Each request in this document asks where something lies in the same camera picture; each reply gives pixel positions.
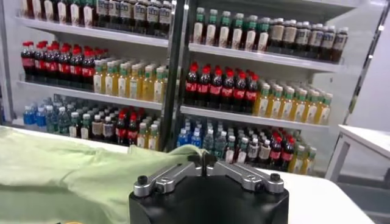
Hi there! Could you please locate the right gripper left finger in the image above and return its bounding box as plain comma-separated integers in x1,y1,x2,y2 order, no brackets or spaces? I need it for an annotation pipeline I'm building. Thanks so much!
133,153,211,198

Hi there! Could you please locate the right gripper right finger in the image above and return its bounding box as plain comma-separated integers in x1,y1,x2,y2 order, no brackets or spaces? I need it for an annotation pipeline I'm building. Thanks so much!
210,153,286,195

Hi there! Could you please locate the light green polo shirt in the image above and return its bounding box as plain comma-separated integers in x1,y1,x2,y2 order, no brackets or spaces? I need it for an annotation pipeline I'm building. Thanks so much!
0,126,208,224

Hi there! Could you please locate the white-capped dark drink bottle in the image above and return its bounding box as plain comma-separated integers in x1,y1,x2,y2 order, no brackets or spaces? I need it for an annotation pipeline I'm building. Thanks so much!
146,0,160,37
159,1,172,38
91,114,104,141
97,0,110,29
258,139,271,169
119,0,132,32
283,19,297,56
102,116,115,143
295,21,310,58
269,18,285,54
133,0,147,35
308,23,324,60
321,25,336,61
108,0,121,30
332,27,349,64
247,138,260,167

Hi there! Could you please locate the red-capped cola bottle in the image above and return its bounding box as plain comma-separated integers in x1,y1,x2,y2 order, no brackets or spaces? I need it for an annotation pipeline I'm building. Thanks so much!
269,136,283,170
280,138,295,173
233,71,247,113
209,66,223,110
45,43,59,85
21,41,35,82
58,44,71,88
197,64,211,108
34,42,46,83
185,62,199,106
244,74,259,114
70,46,83,89
221,69,235,111
115,113,127,145
82,50,96,91
127,114,139,147

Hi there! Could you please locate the blue drink bottle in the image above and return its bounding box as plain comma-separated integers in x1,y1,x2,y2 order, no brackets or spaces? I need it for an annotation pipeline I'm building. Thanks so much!
177,128,189,149
35,106,47,128
191,127,202,149
23,105,35,126

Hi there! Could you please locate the yellow tea bottle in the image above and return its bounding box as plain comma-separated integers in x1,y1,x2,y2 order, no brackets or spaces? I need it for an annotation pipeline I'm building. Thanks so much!
104,61,116,96
303,91,320,124
289,145,306,174
153,66,166,103
147,124,160,151
303,147,317,176
129,64,140,100
316,93,333,126
136,122,148,149
93,60,104,94
254,83,271,118
291,89,308,122
268,85,283,119
117,63,129,98
279,87,295,121
142,65,154,102

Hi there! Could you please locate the clear green water bottle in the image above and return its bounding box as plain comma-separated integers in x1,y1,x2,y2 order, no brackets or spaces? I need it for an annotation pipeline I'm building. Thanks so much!
57,106,70,136
214,130,227,161
46,105,58,133
203,129,215,155

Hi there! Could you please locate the white cooler shelf board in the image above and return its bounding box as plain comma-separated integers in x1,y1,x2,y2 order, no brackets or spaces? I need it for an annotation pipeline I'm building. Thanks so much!
16,80,164,110
179,105,330,131
15,16,170,48
188,42,342,74

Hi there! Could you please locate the glass beverage cooler cabinet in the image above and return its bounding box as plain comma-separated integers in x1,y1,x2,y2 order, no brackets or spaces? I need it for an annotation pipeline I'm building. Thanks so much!
172,0,390,179
0,0,176,153

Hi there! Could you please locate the white side table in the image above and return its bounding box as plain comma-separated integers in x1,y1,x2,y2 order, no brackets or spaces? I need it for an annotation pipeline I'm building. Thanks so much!
324,124,390,183

